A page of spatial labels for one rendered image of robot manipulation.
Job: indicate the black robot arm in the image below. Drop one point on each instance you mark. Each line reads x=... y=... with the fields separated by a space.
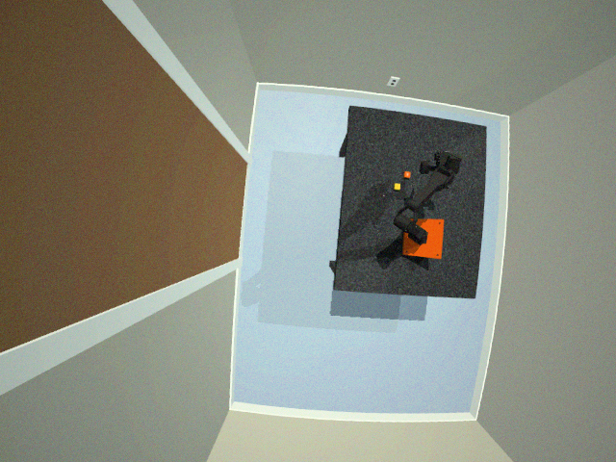
x=438 y=181

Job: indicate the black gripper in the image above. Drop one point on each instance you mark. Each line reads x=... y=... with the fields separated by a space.
x=425 y=167

